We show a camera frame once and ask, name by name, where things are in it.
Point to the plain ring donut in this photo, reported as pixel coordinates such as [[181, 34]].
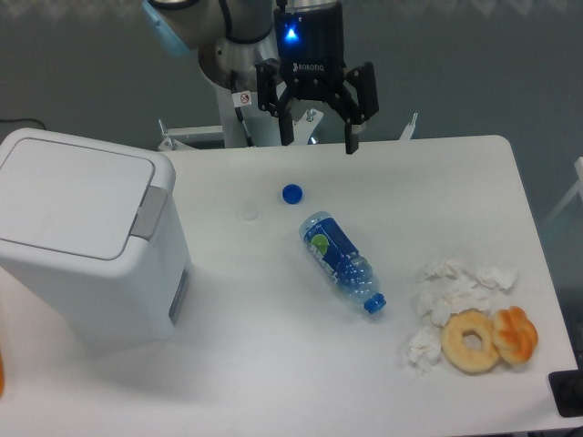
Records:
[[467, 342]]

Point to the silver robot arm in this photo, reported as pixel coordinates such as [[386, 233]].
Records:
[[264, 56]]

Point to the large crumpled white tissue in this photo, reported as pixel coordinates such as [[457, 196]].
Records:
[[450, 286]]

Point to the orange glazed twisted bread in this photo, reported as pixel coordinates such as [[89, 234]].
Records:
[[514, 335]]

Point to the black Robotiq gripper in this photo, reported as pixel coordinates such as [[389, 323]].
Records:
[[310, 45]]

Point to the blue bottle cap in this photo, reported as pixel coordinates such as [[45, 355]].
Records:
[[292, 194]]

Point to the blue label plastic bottle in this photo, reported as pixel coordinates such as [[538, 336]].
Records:
[[349, 271]]

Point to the orange object at edge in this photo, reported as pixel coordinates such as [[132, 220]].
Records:
[[2, 375]]

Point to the white bottle cap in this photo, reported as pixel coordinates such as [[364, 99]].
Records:
[[249, 213]]

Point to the small crumpled white tissue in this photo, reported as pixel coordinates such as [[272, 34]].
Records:
[[424, 350]]

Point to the white frame at right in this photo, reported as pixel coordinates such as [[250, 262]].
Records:
[[569, 204]]

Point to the white trash can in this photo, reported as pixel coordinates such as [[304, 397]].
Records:
[[92, 228]]

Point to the black device at corner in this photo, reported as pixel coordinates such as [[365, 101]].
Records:
[[566, 387]]

